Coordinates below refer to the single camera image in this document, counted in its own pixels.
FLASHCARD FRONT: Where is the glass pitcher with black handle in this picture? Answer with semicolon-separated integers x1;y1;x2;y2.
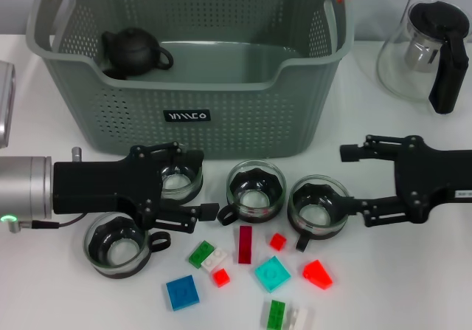
375;0;472;115

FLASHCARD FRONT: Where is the red sloped toy brick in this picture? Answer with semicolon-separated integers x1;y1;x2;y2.
302;258;335;291

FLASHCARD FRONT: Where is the dark red long toy brick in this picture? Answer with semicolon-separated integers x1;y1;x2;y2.
237;225;254;265

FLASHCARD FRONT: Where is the white toy brick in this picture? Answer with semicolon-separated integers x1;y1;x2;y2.
201;247;229;273
289;307;310;330

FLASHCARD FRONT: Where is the black clay teapot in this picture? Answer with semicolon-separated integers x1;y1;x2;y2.
101;27;175;80

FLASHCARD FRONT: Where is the cyan square toy plate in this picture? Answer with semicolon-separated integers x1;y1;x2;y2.
254;255;292;294

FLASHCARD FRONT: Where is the green toy brick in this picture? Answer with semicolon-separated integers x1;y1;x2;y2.
265;299;291;330
187;240;217;270

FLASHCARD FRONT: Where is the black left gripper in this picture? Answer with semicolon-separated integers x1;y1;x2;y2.
54;141;221;233

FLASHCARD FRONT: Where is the small red toy brick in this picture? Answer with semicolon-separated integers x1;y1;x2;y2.
268;233;288;252
212;267;232;289

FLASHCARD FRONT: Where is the left wrist camera housing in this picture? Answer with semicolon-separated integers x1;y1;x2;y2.
0;62;17;149

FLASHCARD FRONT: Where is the glass teacup with black sleeve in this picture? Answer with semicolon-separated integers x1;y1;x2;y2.
287;174;351;252
217;159;288;226
83;211;173;280
158;159;204;205

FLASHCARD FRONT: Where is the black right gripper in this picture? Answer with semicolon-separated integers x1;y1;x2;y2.
334;134;472;228

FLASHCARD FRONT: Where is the grey perforated storage basket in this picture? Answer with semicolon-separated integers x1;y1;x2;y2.
25;0;355;161

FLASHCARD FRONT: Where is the blue square toy plate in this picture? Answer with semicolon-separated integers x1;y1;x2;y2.
164;274;202;312

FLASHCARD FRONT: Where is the left arm cable with plug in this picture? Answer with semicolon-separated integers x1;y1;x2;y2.
3;213;91;235

